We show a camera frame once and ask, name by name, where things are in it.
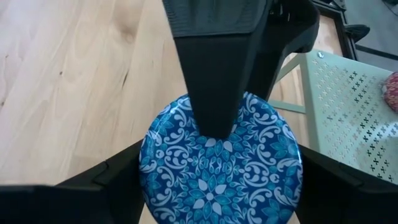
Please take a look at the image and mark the green perforated metal shelf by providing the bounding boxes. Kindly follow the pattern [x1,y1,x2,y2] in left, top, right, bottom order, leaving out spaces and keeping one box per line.
[269,49,398,184]

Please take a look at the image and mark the pink patterned round tin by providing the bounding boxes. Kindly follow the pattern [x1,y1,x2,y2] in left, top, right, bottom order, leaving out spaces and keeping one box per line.
[382,71,398,113]

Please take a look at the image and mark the black aluminium table frame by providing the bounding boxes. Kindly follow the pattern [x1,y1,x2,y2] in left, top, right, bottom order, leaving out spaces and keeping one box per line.
[312,0,371,62]

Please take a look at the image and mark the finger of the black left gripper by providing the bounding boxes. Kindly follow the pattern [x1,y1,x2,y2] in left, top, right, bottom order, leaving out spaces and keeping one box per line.
[245,0,321,100]
[161,0,271,139]

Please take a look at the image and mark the blue patterned round tin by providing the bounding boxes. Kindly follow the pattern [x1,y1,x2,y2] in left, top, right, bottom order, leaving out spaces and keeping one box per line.
[138,91,304,224]

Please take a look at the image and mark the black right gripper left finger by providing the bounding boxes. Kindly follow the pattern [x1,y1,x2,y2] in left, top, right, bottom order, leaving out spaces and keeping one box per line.
[0,141,147,224]

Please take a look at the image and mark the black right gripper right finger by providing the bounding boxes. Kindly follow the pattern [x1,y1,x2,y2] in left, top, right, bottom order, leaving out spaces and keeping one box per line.
[294,145,398,224]

